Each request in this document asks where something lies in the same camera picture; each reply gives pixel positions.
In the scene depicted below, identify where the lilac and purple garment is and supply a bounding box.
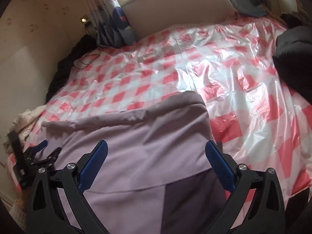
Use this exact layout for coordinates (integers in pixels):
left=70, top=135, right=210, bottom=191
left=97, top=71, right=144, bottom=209
left=39, top=91, right=226, bottom=233

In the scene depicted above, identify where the beige padded headboard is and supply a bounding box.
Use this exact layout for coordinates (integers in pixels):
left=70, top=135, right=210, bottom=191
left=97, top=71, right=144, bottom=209
left=122, top=0, right=235, bottom=39

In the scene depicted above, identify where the red checkered plastic bed cover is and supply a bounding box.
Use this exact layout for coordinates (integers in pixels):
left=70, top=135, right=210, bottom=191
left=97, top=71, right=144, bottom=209
left=24, top=18, right=311, bottom=203

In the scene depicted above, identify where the black clothes pile by wall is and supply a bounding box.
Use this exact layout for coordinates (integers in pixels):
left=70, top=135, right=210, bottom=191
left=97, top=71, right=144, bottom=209
left=45, top=34, right=97, bottom=103

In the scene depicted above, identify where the black jacket on right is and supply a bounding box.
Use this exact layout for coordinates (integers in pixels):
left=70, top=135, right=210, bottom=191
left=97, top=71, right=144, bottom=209
left=273, top=14, right=311, bottom=103

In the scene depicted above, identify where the beige quilted jacket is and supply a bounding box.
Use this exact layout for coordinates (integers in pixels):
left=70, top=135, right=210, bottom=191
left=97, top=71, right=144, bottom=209
left=8, top=105, right=47, bottom=146

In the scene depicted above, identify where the blue patterned left curtain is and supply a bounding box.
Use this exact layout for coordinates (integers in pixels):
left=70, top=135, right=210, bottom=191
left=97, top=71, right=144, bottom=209
left=91, top=0, right=137, bottom=48

